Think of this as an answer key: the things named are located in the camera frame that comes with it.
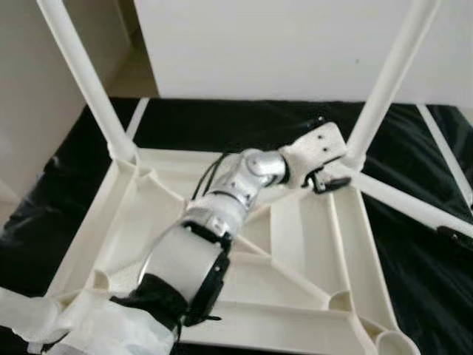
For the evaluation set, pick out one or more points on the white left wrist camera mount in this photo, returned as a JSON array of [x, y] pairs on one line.
[[318, 148]]

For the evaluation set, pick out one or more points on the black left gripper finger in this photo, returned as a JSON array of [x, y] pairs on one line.
[[334, 185]]

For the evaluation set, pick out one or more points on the black table cloth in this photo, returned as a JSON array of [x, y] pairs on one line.
[[222, 122]]

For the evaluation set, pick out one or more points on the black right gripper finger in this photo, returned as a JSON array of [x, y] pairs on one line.
[[457, 238]]

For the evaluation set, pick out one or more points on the white plastic table top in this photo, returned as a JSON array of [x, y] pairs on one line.
[[310, 244]]

